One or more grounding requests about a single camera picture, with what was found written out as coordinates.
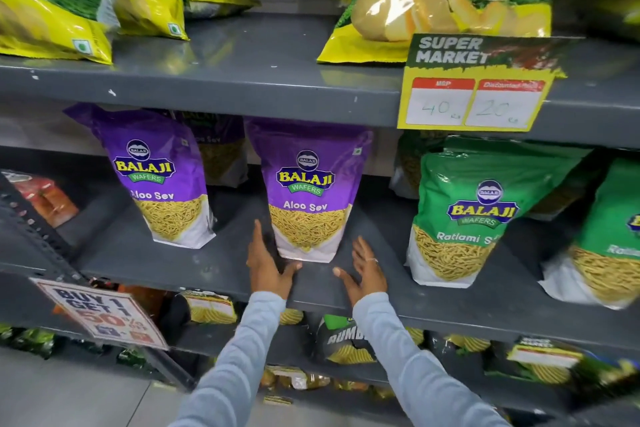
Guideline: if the person's right forearm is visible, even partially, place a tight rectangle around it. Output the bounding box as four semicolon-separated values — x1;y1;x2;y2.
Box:
352;292;512;427

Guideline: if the purple snack packet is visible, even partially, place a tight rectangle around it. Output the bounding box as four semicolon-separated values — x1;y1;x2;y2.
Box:
244;117;374;264
64;103;217;250
174;110;249;188

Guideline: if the green snack packet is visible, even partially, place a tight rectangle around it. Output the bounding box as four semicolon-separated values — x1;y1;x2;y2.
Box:
405;136;592;289
538;157;640;311
389;130;447;200
527;161;603;221

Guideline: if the orange red snack packet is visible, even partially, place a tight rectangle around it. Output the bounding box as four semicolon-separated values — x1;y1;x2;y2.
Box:
1;170;80;229

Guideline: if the person's left forearm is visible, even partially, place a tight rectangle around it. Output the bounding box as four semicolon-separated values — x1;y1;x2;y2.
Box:
169;291;287;427

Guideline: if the grey metal shelf board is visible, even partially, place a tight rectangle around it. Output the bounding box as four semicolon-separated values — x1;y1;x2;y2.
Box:
72;175;640;351
172;322;640;417
0;13;640;149

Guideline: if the row of dark chip packets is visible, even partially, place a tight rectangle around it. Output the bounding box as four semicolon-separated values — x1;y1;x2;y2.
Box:
170;290;640;392

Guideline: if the grey perforated shelf upright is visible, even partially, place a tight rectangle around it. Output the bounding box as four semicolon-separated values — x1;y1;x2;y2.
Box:
0;172;197;391

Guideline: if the yellow green price sign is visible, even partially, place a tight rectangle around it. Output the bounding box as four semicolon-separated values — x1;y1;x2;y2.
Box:
397;33;585;132

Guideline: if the person's left hand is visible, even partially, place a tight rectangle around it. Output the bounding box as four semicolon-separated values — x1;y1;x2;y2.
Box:
246;220;303;300

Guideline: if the white red offer sign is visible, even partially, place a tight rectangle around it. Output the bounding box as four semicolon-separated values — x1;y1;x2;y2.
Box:
30;278;169;352

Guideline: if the person's right hand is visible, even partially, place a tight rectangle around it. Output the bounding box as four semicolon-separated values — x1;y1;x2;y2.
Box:
332;236;389;308

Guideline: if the row of golden snack packets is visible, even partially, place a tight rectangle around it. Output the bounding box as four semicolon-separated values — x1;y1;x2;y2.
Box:
259;365;398;405

